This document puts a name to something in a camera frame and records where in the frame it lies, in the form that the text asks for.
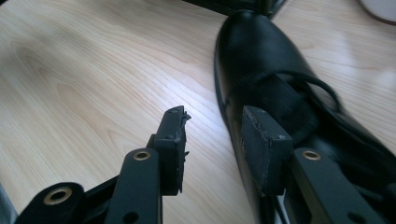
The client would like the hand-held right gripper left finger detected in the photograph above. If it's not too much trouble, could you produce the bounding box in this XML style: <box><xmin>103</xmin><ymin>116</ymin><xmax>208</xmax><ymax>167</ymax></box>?
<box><xmin>153</xmin><ymin>105</ymin><xmax>191</xmax><ymax>197</ymax></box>

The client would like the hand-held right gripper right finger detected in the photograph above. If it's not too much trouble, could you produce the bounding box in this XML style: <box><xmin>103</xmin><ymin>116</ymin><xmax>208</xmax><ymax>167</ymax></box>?
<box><xmin>241</xmin><ymin>105</ymin><xmax>293</xmax><ymax>198</ymax></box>

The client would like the black leather shoe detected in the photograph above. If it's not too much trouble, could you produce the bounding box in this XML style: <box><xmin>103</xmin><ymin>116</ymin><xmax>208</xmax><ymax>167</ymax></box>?
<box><xmin>213</xmin><ymin>8</ymin><xmax>396</xmax><ymax>224</ymax></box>

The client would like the red and black shoe rack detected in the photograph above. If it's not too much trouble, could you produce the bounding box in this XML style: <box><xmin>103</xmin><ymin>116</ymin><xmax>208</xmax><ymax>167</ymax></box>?
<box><xmin>181</xmin><ymin>0</ymin><xmax>288</xmax><ymax>18</ymax></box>

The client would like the white strappy sandal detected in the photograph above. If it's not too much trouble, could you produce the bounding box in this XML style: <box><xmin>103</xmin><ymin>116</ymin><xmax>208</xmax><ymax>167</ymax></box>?
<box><xmin>358</xmin><ymin>0</ymin><xmax>396</xmax><ymax>26</ymax></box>

